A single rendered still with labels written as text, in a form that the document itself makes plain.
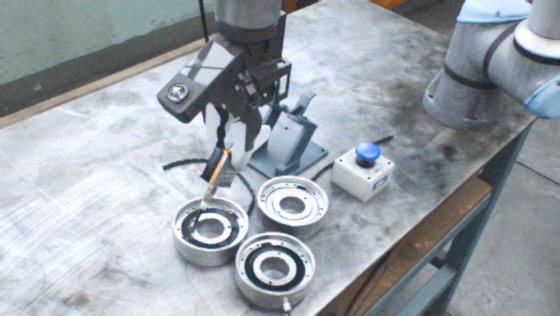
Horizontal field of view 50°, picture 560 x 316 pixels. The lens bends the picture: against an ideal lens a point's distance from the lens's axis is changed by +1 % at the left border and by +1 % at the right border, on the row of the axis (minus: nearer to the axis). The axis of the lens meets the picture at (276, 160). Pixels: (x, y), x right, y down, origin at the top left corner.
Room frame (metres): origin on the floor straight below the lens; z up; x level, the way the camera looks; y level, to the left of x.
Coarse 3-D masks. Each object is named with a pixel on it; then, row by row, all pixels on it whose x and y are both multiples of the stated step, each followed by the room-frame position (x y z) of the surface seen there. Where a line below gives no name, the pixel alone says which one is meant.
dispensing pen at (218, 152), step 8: (232, 144) 0.62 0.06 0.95; (216, 152) 0.60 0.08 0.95; (224, 152) 0.60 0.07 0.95; (208, 160) 0.60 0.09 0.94; (216, 160) 0.59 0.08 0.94; (208, 168) 0.59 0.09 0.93; (216, 168) 0.59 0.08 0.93; (200, 176) 0.59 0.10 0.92; (208, 176) 0.58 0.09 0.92; (208, 192) 0.58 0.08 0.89; (208, 200) 0.58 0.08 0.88; (200, 208) 0.57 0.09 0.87
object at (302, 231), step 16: (288, 176) 0.69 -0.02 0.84; (288, 192) 0.67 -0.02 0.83; (320, 192) 0.67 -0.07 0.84; (288, 208) 0.66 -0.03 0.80; (304, 208) 0.65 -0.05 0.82; (320, 208) 0.65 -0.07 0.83; (272, 224) 0.60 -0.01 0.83; (288, 224) 0.59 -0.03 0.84; (304, 224) 0.60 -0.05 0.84; (320, 224) 0.62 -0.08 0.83
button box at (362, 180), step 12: (348, 156) 0.76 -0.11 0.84; (336, 168) 0.74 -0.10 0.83; (348, 168) 0.73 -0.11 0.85; (360, 168) 0.73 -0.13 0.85; (372, 168) 0.74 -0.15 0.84; (384, 168) 0.74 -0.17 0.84; (336, 180) 0.74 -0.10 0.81; (348, 180) 0.72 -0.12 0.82; (360, 180) 0.71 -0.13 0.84; (372, 180) 0.71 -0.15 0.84; (384, 180) 0.74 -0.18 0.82; (348, 192) 0.72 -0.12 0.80; (360, 192) 0.71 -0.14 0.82; (372, 192) 0.71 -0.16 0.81
